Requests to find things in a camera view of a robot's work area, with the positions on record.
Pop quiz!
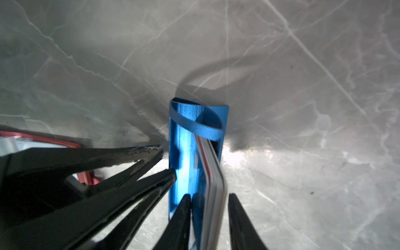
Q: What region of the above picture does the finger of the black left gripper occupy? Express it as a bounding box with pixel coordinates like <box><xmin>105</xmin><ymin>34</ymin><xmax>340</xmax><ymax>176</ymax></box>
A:
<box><xmin>1</xmin><ymin>169</ymin><xmax>177</xmax><ymax>250</ymax></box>
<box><xmin>1</xmin><ymin>145</ymin><xmax>164</xmax><ymax>196</ymax></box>

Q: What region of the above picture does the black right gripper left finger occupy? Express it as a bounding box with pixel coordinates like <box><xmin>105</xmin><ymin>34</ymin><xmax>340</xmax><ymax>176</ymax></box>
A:
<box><xmin>153</xmin><ymin>194</ymin><xmax>192</xmax><ymax>250</ymax></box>

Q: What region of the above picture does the red leather card holder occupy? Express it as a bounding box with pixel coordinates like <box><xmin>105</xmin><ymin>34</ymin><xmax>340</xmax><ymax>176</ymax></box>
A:
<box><xmin>1</xmin><ymin>130</ymin><xmax>101</xmax><ymax>185</ymax></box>

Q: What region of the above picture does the blue card stand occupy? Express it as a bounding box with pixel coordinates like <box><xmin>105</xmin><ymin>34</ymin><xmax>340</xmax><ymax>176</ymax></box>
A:
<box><xmin>168</xmin><ymin>97</ymin><xmax>229</xmax><ymax>237</ymax></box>

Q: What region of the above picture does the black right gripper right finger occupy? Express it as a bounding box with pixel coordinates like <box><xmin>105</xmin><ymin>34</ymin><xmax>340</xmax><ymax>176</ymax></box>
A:
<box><xmin>228</xmin><ymin>193</ymin><xmax>268</xmax><ymax>250</ymax></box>

